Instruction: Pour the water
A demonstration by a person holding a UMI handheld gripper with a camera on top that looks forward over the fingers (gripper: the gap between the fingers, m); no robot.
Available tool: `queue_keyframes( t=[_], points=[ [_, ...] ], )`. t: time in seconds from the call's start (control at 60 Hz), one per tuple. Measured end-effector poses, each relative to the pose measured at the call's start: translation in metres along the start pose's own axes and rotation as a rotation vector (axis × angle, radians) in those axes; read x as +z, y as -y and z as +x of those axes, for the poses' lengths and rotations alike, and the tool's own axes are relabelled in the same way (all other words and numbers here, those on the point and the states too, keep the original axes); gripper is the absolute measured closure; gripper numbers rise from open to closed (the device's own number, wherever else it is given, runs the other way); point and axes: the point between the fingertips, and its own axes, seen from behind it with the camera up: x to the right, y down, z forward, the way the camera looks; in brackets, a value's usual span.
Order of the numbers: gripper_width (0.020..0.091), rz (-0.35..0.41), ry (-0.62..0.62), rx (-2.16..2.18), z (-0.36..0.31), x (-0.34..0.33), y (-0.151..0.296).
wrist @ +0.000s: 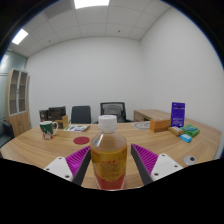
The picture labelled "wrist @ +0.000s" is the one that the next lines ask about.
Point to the small ceiling light panel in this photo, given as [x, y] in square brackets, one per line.
[20, 36]

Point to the wooden glass-door shelf cabinet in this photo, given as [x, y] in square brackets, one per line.
[18, 123]

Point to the black ribbed box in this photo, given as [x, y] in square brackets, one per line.
[56, 112]

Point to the green flat box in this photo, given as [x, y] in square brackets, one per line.
[191, 130]

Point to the white sheet with round print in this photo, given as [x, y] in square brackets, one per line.
[142, 125]

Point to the wooden side desk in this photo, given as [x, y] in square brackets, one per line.
[151, 114]

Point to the large square ceiling light panel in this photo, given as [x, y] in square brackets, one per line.
[91, 3]

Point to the orange-brown wooden box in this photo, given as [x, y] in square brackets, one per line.
[160, 125]

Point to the upright purple box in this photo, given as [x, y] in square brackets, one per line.
[178, 115]

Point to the small tan cardboard box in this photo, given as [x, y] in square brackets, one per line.
[175, 130]

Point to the black mesh-back office chair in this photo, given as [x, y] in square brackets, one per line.
[113, 110]

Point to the green and purple printed leaflet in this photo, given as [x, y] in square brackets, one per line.
[76, 128]

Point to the small light blue box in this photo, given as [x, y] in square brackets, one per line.
[185, 138]

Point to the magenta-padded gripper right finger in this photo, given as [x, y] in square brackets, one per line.
[164, 166]

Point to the amber drink bottle white cap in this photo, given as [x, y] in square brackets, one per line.
[108, 156]

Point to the dark leather sofa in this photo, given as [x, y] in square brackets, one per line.
[6, 131]

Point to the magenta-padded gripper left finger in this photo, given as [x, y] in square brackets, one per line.
[60, 168]

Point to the dark solid-back office chair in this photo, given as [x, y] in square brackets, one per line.
[80, 115]

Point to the ceiling air vent grille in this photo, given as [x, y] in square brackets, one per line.
[58, 8]

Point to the round grey desk grommet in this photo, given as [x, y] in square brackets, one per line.
[190, 160]

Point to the green and white mug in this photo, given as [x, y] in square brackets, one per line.
[47, 130]

